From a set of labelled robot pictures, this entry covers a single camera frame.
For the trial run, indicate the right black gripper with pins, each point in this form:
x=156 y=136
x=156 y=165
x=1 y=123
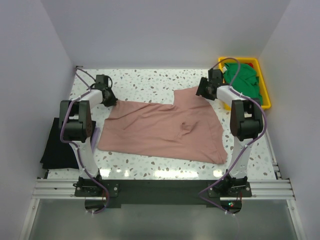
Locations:
x=202 y=87

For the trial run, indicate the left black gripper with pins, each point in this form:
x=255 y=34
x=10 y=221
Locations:
x=111 y=99

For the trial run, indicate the green t shirt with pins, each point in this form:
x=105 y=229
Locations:
x=246 y=82

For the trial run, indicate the purple folded t shirt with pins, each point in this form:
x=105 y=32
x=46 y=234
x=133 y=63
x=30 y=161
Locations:
x=94 y=138

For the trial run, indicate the aluminium rail frame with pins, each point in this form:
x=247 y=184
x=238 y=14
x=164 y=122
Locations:
x=280 y=189

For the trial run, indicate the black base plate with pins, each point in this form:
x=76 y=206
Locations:
x=141 y=192

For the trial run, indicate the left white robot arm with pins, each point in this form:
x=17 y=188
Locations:
x=76 y=129

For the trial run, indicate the yellow plastic bin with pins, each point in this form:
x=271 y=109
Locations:
x=243 y=60

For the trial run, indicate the black folded t shirt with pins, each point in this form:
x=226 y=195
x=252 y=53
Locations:
x=58 y=155

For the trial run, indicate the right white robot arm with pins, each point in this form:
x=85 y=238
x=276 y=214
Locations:
x=246 y=125

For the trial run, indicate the pink t shirt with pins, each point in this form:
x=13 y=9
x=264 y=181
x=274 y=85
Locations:
x=188 y=129

